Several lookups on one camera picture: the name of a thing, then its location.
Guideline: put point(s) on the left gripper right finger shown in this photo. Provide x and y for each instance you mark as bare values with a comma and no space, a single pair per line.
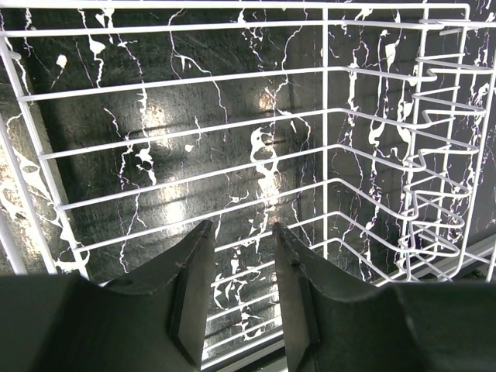
332,321

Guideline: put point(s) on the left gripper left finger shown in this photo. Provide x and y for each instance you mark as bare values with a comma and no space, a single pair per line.
151,319

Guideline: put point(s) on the black marble pattern mat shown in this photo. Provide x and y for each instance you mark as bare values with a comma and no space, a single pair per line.
193,116

